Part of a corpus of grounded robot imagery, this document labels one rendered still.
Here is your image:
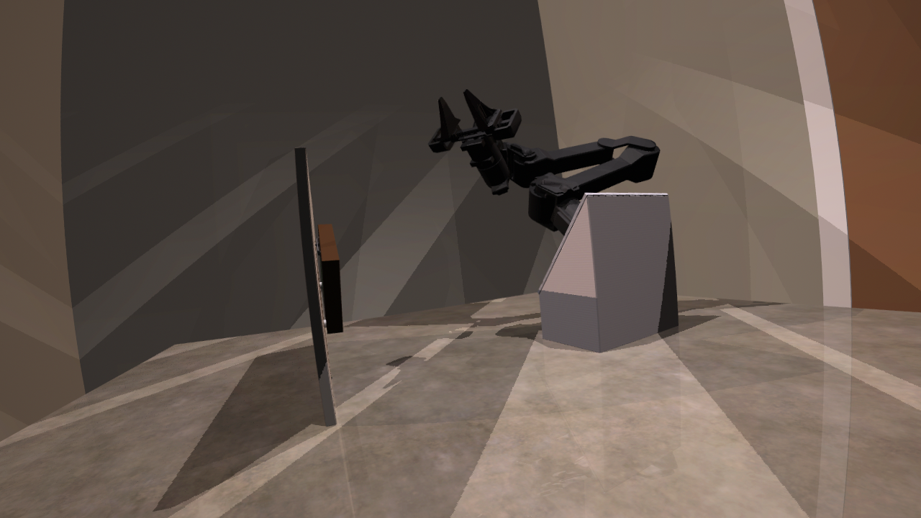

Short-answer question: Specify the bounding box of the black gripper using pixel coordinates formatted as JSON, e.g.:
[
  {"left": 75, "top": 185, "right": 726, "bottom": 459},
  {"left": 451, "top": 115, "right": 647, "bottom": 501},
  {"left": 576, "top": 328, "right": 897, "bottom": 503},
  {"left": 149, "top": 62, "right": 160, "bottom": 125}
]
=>
[{"left": 428, "top": 89, "right": 522, "bottom": 170}]

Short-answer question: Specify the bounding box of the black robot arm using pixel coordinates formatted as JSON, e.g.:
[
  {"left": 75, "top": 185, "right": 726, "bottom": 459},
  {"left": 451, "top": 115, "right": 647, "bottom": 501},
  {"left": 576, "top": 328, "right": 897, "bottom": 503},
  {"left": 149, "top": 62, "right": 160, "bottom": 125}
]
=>
[{"left": 478, "top": 136, "right": 660, "bottom": 237}]

